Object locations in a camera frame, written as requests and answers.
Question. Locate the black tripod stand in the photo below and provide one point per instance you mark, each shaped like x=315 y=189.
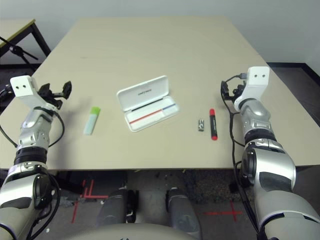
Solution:
x=17 y=51

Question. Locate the white plastic pencil case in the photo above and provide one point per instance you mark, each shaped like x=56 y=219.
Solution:
x=147 y=105

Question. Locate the grey robot leg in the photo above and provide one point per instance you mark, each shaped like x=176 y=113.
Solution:
x=182 y=212
x=115 y=207

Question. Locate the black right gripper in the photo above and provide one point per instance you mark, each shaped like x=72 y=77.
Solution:
x=238 y=91

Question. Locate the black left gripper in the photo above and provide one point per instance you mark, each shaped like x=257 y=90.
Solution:
x=53 y=96

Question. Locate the black marker with red cap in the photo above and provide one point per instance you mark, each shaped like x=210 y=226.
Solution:
x=213 y=125

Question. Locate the black and white eraser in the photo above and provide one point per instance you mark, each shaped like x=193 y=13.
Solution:
x=201 y=125

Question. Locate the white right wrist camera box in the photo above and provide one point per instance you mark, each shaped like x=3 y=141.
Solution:
x=257 y=82

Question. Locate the green capped highlighter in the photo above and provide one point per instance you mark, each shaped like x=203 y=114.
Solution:
x=92 y=121

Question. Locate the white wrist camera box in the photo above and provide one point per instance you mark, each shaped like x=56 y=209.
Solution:
x=257 y=82
x=25 y=87

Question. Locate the side table with black legs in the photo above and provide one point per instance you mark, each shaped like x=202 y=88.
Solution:
x=17 y=27

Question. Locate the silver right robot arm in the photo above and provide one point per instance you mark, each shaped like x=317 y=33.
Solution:
x=270 y=175

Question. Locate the beige robot torso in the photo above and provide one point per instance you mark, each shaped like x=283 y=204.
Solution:
x=140 y=232

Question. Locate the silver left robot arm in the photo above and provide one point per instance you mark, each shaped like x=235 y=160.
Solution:
x=30 y=130

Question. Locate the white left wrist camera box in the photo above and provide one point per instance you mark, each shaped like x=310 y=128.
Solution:
x=25 y=87

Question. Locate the grey robot left leg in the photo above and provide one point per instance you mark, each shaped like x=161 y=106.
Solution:
x=115 y=207

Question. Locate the grey robot right leg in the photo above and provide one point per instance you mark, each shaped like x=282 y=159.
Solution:
x=182 y=212

